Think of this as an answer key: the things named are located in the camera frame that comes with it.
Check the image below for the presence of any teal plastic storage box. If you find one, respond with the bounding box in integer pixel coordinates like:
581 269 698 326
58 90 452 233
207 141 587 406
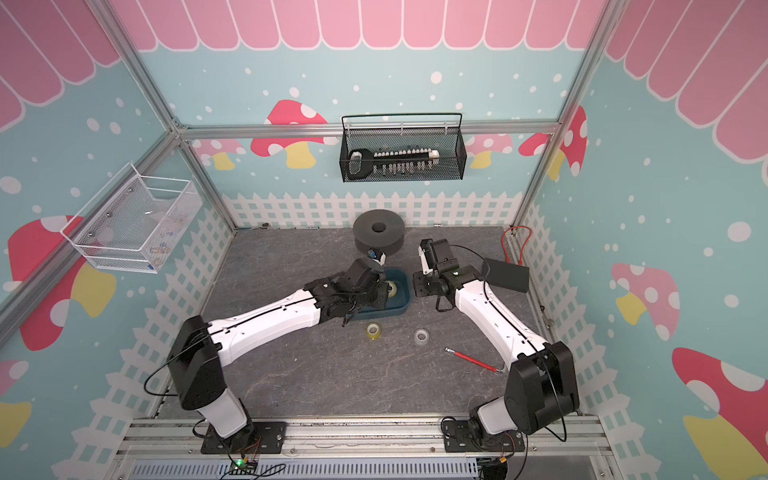
353 268 413 321

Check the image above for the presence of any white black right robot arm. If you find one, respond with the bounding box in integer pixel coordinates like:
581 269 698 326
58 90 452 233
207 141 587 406
413 239 580 436

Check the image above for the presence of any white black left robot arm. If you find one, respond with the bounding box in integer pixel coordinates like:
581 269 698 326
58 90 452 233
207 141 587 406
167 257 389 440

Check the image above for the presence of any black flat box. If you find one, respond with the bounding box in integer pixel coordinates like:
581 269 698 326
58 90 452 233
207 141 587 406
482 259 530 293

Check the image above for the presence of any grey perforated filament spool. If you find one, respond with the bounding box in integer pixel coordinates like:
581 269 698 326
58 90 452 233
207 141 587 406
353 209 406 256

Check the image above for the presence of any red pen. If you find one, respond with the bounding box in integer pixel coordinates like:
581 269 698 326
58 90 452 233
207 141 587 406
444 347 503 374

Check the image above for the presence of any black socket tool set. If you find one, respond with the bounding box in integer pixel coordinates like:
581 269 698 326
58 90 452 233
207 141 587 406
341 148 440 180

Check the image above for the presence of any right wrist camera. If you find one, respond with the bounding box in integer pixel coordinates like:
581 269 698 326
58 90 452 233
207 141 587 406
419 239 434 275

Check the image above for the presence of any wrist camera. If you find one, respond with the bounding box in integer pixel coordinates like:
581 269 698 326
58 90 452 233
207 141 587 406
419 239 434 275
367 248 386 266

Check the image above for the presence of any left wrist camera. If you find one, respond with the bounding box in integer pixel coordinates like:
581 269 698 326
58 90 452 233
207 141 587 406
367 248 386 266

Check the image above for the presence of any red cable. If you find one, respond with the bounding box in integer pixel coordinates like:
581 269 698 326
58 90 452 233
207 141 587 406
501 225 533 265

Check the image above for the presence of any black wire wall basket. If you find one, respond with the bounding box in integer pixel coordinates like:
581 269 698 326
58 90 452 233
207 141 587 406
339 112 467 183

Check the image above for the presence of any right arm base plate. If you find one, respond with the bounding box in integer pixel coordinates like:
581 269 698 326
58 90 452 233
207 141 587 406
440 416 525 455

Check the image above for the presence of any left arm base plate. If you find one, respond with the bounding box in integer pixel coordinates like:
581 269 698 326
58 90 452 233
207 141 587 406
200 421 288 455

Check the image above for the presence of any white wire wall basket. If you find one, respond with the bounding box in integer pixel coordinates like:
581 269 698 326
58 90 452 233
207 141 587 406
60 163 203 274

